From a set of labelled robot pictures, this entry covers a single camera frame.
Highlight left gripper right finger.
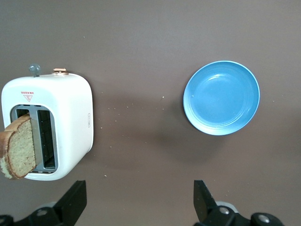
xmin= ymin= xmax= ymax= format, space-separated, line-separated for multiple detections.
xmin=194 ymin=180 xmax=286 ymax=226

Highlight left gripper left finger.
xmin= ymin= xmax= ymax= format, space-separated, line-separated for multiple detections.
xmin=0 ymin=180 xmax=87 ymax=226

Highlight toasted brown bread slice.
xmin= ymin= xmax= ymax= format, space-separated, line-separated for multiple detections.
xmin=0 ymin=113 xmax=37 ymax=180

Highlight blue round plate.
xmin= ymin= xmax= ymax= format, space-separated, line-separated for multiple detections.
xmin=182 ymin=60 xmax=261 ymax=136

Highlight cream white toaster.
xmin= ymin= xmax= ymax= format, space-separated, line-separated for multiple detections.
xmin=1 ymin=63 xmax=94 ymax=181

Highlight brown table cover sheet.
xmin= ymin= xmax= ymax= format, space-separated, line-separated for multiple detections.
xmin=0 ymin=0 xmax=301 ymax=226

